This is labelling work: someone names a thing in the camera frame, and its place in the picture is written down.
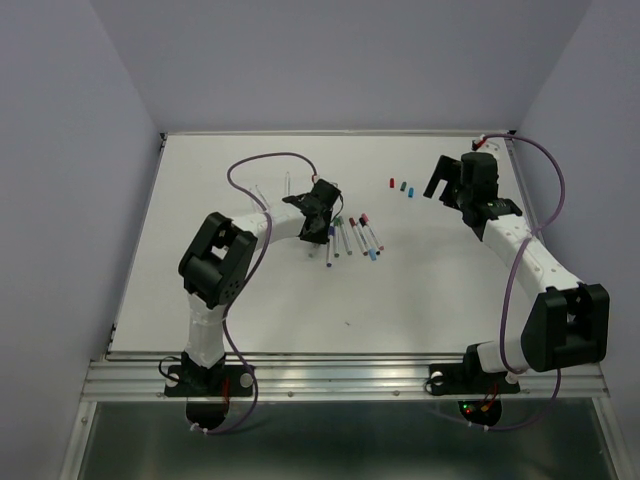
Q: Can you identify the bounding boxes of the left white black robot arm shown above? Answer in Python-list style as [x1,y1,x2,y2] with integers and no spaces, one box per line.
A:
[166,179,342,394]

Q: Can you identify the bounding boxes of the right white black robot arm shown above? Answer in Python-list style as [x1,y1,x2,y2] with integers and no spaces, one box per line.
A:
[424,152,610,396]

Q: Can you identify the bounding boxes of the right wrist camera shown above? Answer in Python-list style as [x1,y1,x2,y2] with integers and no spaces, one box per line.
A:
[471,135,500,155]

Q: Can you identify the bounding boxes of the dark red marker pen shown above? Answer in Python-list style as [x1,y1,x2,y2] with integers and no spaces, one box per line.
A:
[349,217,369,256]

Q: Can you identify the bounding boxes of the black marker pen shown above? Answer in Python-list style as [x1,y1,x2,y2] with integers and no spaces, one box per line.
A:
[359,217,381,255]

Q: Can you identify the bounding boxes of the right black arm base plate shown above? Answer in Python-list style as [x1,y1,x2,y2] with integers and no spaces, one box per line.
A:
[424,363,521,396]

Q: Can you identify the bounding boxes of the grey green marker pen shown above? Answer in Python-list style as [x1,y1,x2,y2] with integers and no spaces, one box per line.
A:
[336,216,353,256]

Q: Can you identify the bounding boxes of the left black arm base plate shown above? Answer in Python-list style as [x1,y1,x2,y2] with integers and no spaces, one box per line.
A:
[164,365,254,398]

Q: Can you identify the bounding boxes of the teal green marker pen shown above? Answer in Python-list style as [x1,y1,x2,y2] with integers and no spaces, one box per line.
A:
[308,244,320,258]

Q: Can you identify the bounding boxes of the light blue marker pen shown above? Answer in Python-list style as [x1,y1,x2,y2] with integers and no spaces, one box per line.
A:
[250,195,263,213]

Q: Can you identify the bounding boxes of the dark blue marker pen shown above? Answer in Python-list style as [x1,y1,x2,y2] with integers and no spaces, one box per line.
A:
[326,225,334,268]

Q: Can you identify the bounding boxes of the dark green marker pen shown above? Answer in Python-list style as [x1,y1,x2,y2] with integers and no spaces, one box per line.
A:
[254,184,271,210]

